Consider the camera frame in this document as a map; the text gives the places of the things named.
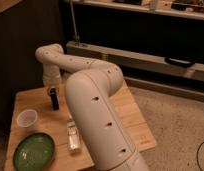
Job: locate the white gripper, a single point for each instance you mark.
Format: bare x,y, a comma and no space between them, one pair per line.
51,76

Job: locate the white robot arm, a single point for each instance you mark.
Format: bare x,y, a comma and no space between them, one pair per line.
87,92

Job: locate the black eraser block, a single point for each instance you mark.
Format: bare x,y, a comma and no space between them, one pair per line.
54,99

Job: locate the white ceramic cup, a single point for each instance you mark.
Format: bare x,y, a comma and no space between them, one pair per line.
27,119

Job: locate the clear plastic bottle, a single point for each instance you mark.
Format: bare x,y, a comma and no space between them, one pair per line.
73,137

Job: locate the metal pole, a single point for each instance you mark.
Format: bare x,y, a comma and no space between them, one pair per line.
76,36

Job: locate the green plate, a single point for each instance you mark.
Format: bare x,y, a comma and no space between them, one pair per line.
34,153

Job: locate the background shelf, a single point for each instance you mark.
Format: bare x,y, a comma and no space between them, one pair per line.
151,8

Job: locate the metal rail base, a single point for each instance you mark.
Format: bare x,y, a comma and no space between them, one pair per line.
136,60

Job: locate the black handle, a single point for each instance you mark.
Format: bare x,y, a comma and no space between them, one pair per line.
184,64

